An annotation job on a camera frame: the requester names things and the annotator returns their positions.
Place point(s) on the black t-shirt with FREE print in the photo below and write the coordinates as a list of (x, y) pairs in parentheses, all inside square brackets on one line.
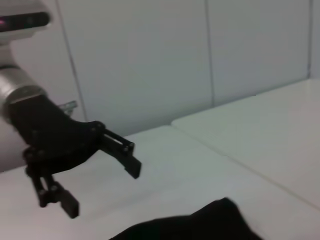
[(190, 222)]

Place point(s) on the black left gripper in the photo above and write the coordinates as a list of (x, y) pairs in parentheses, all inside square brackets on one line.
[(52, 137)]

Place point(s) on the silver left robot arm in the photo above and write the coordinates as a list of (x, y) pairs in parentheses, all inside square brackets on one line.
[(17, 85)]

